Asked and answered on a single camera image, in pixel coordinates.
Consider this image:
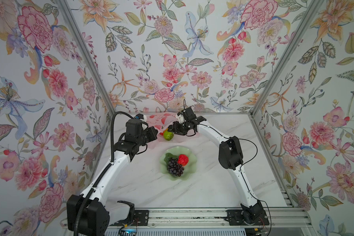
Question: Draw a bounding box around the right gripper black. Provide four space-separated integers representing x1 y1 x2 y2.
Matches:
168 121 190 135

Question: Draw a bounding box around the pink plastic bag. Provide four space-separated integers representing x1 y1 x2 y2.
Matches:
147 112 200 149

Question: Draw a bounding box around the red strawberry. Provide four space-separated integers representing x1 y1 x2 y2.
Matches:
178 154 189 167

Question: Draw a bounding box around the light green fruit plate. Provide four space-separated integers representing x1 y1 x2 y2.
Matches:
159 146 198 181

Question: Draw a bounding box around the dark purple grape bunch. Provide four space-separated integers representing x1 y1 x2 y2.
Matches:
167 158 184 177

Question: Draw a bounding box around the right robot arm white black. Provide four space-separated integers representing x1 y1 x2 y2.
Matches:
168 107 271 226

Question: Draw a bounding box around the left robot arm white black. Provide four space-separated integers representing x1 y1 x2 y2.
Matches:
66 114 158 236

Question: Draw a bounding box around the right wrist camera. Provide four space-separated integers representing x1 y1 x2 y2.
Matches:
176 114 185 124

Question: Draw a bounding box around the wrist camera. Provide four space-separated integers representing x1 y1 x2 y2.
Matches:
176 114 185 124
134 114 147 122

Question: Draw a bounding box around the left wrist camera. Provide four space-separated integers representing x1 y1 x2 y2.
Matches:
134 114 147 122

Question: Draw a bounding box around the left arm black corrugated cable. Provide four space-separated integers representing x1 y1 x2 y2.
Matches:
73 111 135 236

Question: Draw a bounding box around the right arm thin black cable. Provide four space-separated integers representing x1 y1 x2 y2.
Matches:
182 99 272 236

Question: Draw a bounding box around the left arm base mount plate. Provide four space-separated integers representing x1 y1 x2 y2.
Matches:
115 210 149 227

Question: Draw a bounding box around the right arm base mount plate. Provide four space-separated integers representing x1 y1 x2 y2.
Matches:
226 209 270 226

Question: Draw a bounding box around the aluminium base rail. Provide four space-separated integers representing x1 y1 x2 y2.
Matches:
135 207 312 229

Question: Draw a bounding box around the left aluminium corner post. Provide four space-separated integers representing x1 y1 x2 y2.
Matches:
56 0 115 116

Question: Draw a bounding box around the aluminium corner post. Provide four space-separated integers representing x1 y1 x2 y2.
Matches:
249 1 324 118
56 0 115 116

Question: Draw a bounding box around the right aluminium corner post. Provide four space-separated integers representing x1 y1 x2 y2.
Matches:
249 1 324 118

